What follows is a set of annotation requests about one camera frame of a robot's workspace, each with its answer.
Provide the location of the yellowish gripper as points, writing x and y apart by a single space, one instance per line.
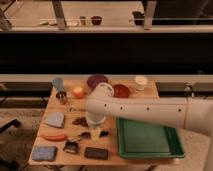
95 133

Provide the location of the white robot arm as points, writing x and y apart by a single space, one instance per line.
186 113

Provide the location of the green plastic tray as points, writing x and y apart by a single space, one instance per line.
139 140

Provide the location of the bunch of dark grapes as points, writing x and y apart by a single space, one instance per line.
80 121

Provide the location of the black rectangular block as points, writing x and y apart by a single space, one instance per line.
96 153

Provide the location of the orange carrot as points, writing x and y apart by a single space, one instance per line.
61 137

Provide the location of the blue-grey cloth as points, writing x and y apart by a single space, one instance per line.
55 119

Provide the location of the apple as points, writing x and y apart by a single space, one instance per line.
78 92

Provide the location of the red-brown bowl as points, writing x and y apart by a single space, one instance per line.
121 91

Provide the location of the metal cup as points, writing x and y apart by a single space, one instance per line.
61 96

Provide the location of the purple bowl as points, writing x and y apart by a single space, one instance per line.
95 79

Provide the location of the blue sponge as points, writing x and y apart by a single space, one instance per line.
44 153

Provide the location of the blue cup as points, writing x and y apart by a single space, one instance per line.
58 84

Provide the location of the white cup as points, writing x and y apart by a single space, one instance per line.
140 82

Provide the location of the dark bowl on far shelf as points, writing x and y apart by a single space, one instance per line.
96 20

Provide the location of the small cup on far shelf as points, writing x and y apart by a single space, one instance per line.
82 20

